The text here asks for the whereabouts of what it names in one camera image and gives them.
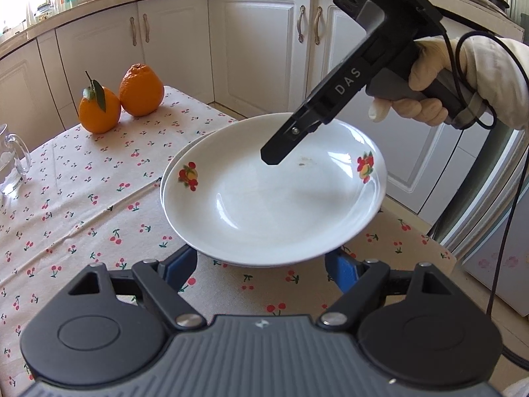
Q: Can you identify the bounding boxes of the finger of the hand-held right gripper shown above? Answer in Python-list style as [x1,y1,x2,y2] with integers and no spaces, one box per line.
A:
[261,95,337,166]

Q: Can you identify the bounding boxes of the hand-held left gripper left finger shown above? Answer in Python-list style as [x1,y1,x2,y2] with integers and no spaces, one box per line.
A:
[62,245,207,332]

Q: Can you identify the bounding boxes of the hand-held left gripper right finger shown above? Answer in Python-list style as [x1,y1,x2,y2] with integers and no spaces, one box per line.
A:
[317,248,459,332]

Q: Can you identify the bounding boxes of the white plate fruit print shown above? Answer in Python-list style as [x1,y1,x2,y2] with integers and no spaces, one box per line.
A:
[160,128,302,269]
[163,112,388,266]

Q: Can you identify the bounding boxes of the person's right forearm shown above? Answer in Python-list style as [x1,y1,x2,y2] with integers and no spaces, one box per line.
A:
[488,37,529,133]

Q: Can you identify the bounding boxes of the person's right hand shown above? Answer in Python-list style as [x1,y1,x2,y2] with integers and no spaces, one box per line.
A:
[367,36,497,130]

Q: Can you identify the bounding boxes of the cherry print tablecloth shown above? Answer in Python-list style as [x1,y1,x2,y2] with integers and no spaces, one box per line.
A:
[0,85,457,397]

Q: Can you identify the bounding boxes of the white kitchen cabinets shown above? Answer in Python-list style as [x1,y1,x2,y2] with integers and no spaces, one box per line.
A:
[0,0,529,232]

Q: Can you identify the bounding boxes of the silver refrigerator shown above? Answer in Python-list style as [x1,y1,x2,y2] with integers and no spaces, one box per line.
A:
[436,126,529,319]

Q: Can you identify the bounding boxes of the bumpy orange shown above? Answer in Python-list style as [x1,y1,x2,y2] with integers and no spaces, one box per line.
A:
[119,63,165,117]

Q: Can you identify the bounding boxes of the orange with green leaf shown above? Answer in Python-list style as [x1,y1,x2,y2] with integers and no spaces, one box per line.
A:
[78,70,122,134]

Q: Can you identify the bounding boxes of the glass mug with water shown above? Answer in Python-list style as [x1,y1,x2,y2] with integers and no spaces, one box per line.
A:
[0,123,32,198]

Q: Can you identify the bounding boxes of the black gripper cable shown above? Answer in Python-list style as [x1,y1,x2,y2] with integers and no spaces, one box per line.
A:
[438,19,522,319]

